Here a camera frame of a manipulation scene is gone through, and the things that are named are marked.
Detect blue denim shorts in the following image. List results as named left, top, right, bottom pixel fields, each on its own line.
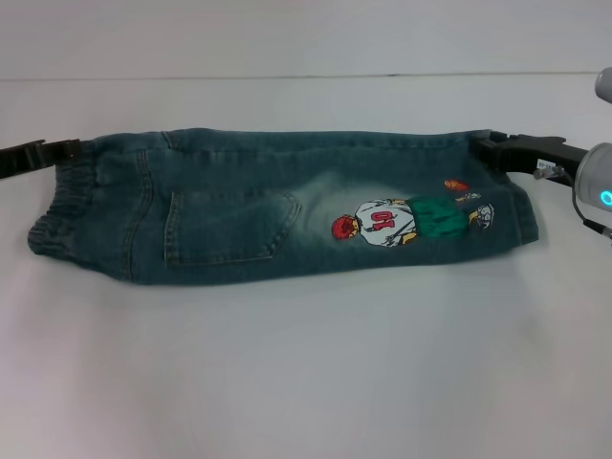
left=26, top=126, right=541, bottom=288

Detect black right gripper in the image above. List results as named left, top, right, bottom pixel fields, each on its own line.
left=471, top=130, right=590, bottom=186

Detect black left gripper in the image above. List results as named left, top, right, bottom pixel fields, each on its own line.
left=0, top=137, right=93, bottom=182

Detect grey right arm cable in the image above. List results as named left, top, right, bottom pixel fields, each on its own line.
left=534, top=169, right=612, bottom=240

